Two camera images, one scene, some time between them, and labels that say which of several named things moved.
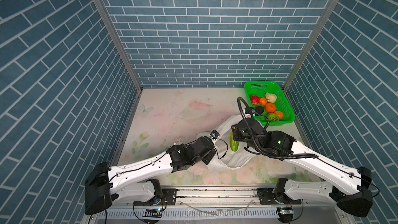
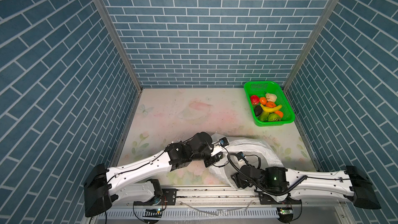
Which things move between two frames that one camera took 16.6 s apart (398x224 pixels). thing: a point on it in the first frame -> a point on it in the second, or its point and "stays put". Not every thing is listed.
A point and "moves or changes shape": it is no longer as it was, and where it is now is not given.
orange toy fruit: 263,101 stays put
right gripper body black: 239,134 -> 241,183
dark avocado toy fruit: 259,110 stays put
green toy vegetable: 234,144 -> 264,116
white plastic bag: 224,157 moves or changes shape
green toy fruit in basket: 273,116 stays put
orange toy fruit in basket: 280,114 stays put
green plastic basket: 278,109 stays put
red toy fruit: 255,99 stays put
